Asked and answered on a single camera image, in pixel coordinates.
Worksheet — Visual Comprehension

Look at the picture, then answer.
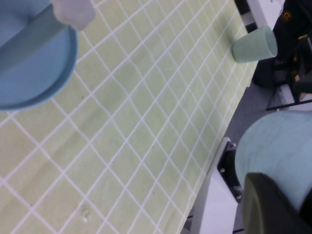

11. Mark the black metal frame bar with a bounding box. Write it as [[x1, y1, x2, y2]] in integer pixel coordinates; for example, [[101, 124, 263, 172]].
[[266, 97, 312, 112]]

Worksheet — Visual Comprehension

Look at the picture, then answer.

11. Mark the light blue cup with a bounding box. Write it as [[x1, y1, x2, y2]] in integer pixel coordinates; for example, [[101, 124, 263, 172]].
[[235, 111, 312, 213]]

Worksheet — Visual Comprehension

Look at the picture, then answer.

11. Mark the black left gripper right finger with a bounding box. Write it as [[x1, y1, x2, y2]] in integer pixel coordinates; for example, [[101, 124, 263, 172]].
[[299, 191, 312, 234]]

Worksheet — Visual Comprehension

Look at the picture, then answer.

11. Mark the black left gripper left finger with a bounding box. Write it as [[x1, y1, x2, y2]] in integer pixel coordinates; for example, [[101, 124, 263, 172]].
[[243, 172, 310, 234]]

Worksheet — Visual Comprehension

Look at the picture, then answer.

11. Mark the blue cup stand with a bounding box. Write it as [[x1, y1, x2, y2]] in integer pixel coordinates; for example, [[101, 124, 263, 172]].
[[0, 0, 96, 112]]

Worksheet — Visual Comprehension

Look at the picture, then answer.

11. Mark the mint green cup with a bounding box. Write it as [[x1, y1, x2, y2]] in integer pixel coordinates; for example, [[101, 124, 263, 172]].
[[231, 26, 278, 64]]

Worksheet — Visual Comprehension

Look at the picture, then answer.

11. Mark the green checked tablecloth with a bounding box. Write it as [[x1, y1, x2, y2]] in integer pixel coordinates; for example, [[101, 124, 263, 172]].
[[0, 0, 255, 234]]

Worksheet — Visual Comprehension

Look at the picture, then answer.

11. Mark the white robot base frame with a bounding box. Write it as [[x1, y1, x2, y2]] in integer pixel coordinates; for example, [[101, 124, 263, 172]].
[[191, 136, 246, 234]]

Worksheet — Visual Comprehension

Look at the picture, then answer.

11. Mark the white equipment frame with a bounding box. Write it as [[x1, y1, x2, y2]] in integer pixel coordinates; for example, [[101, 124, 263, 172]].
[[240, 0, 286, 28]]

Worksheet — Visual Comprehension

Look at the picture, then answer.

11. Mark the person in black clothing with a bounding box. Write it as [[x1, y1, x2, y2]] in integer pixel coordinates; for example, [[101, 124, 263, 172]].
[[252, 0, 312, 104]]

